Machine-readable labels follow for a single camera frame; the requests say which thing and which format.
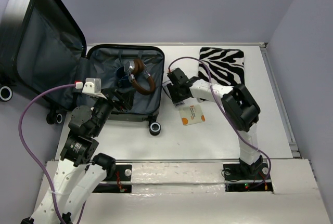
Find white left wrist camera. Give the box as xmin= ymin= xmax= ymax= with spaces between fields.
xmin=82 ymin=78 xmax=107 ymax=99

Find black hard-shell suitcase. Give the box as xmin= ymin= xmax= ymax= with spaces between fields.
xmin=1 ymin=0 xmax=165 ymax=136

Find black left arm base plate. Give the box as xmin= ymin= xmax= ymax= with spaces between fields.
xmin=93 ymin=164 xmax=132 ymax=193

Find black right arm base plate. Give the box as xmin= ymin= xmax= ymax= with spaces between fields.
xmin=221 ymin=163 xmax=274 ymax=193

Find brown silver headphones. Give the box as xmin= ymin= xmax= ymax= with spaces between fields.
xmin=124 ymin=59 xmax=156 ymax=96

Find white orange eyelid tape card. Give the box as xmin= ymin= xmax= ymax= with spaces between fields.
xmin=179 ymin=104 xmax=206 ymax=126

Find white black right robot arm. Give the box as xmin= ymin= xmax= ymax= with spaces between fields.
xmin=166 ymin=68 xmax=263 ymax=182

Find zebra print plush cloth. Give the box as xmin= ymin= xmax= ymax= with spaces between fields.
xmin=198 ymin=47 xmax=245 ymax=92

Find dark blue mug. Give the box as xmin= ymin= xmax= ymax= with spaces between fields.
xmin=116 ymin=67 xmax=132 ymax=88

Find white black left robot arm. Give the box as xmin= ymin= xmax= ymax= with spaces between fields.
xmin=22 ymin=88 xmax=130 ymax=223

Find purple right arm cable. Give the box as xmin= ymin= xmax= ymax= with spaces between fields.
xmin=168 ymin=56 xmax=273 ymax=191

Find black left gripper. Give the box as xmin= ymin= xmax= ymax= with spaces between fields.
xmin=92 ymin=85 xmax=137 ymax=136

